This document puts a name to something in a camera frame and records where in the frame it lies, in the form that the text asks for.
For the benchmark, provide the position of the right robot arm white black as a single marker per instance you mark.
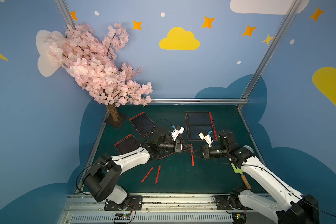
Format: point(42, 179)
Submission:
point(287, 206)

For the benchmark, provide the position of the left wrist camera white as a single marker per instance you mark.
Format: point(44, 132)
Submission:
point(177, 130)

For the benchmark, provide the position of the aluminium front rail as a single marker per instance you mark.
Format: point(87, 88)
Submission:
point(155, 208)

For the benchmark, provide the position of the aluminium back frame bar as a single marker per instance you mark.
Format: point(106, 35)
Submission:
point(199, 101)

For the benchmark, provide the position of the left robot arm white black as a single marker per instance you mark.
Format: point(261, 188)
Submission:
point(102, 177)

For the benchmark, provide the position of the pink cherry blossom tree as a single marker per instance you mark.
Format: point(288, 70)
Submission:
point(91, 62)

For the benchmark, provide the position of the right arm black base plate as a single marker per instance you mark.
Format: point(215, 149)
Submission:
point(226, 202)

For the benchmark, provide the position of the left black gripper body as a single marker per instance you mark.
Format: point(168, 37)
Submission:
point(178, 146)

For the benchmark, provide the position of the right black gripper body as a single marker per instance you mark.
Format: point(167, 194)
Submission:
point(205, 152)

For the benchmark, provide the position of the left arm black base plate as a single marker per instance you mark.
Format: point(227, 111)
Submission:
point(130, 202)

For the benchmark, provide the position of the green garden fork wooden handle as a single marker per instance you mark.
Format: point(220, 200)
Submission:
point(240, 171)

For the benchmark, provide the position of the colourful scribble red writing tablet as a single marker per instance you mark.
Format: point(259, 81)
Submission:
point(193, 131)

